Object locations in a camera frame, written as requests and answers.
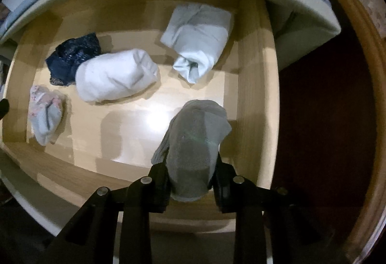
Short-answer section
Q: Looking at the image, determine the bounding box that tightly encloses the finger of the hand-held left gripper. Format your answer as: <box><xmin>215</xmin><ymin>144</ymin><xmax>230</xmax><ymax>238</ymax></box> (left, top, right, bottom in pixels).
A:
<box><xmin>0</xmin><ymin>98</ymin><xmax>10</xmax><ymax>120</ymax></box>

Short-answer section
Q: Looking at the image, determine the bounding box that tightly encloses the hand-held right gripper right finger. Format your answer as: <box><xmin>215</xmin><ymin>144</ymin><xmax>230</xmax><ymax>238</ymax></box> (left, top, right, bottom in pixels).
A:
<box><xmin>212</xmin><ymin>158</ymin><xmax>332</xmax><ymax>264</ymax></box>

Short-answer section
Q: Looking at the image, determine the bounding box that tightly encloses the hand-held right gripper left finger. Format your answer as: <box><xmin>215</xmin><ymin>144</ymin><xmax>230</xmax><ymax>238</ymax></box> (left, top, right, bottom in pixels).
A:
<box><xmin>45</xmin><ymin>162</ymin><xmax>171</xmax><ymax>264</ymax></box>

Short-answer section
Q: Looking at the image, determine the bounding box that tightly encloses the grey-green sock bundle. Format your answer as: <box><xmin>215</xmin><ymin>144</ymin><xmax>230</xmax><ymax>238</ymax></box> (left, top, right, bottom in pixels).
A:
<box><xmin>151</xmin><ymin>99</ymin><xmax>233</xmax><ymax>202</ymax></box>

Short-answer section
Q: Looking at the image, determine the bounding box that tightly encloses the light wooden drawer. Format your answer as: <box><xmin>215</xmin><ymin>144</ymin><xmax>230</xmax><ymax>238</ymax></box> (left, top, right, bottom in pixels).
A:
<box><xmin>0</xmin><ymin>0</ymin><xmax>281</xmax><ymax>236</ymax></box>

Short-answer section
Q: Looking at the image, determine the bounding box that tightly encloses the floral pale blue underwear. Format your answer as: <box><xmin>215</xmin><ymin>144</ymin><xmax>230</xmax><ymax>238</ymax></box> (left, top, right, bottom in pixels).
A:
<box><xmin>28</xmin><ymin>85</ymin><xmax>64</xmax><ymax>146</ymax></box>

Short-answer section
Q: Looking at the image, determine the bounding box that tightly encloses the navy lace underwear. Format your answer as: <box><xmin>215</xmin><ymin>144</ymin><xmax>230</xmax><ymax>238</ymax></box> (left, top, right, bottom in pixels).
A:
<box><xmin>45</xmin><ymin>33</ymin><xmax>101</xmax><ymax>87</ymax></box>

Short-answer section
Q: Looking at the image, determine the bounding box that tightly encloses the white rolled sock bundle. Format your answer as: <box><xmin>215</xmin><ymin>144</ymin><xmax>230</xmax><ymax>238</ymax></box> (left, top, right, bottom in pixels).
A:
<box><xmin>75</xmin><ymin>49</ymin><xmax>160</xmax><ymax>102</ymax></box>

